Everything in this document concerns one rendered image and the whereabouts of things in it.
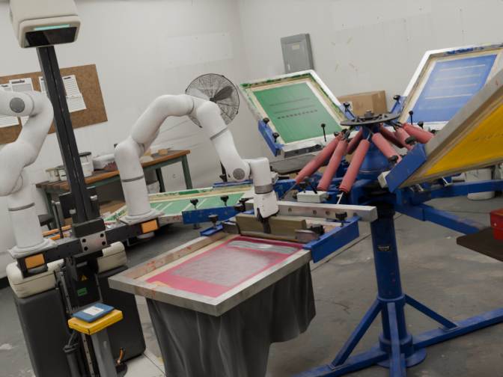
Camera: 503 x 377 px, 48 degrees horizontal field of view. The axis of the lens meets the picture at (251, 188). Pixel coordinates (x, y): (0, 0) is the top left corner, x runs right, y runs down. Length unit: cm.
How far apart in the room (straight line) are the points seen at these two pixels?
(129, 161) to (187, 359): 80
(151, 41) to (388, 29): 265
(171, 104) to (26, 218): 68
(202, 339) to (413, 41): 493
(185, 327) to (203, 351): 10
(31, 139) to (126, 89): 440
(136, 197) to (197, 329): 62
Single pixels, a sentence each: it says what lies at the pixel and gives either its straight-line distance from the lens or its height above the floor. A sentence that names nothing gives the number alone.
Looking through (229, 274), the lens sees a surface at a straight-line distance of 205.
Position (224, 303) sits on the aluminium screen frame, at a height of 98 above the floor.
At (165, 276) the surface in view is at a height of 96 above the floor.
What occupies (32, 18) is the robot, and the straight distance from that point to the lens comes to 212.
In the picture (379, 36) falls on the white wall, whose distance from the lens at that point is 662.
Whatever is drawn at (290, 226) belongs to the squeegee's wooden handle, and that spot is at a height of 103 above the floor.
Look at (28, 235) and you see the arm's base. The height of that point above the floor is 119.
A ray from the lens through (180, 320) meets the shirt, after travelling 208.
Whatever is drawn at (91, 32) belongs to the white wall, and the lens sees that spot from 637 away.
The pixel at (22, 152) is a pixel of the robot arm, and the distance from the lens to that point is 211.
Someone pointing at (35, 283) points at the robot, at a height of 84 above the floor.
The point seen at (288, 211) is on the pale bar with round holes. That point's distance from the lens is 252.
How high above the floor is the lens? 167
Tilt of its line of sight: 12 degrees down
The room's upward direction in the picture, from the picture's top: 9 degrees counter-clockwise
